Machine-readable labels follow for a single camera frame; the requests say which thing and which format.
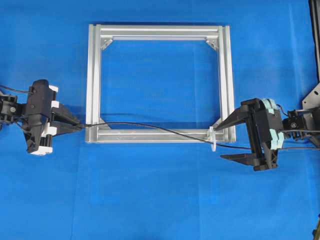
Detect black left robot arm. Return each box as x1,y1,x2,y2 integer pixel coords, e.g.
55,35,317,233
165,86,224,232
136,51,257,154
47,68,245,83
0,79,95,156

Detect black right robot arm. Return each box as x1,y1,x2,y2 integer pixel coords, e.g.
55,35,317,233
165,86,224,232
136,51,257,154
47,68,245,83
215,98,320,171

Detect silver metal stand bracket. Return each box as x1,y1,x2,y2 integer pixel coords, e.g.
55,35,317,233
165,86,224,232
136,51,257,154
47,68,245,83
302,83,320,110

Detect black usb cable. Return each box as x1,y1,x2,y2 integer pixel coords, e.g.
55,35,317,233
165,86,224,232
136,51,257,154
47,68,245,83
80,121,252,150

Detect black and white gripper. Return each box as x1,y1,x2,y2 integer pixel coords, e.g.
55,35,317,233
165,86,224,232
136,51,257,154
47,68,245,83
24,79,85,156

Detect blue table mat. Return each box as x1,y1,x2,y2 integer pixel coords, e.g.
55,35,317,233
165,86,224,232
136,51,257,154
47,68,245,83
0,0,320,240

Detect white zip tie loop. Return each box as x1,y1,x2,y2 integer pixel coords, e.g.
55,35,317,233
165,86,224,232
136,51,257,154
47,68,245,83
207,126,217,152

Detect silver aluminium extrusion frame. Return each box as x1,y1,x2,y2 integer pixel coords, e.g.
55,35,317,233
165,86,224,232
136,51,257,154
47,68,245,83
85,24,236,144

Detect black gripper, teal pads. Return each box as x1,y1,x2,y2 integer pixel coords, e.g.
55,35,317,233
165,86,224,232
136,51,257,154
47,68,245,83
215,98,284,171

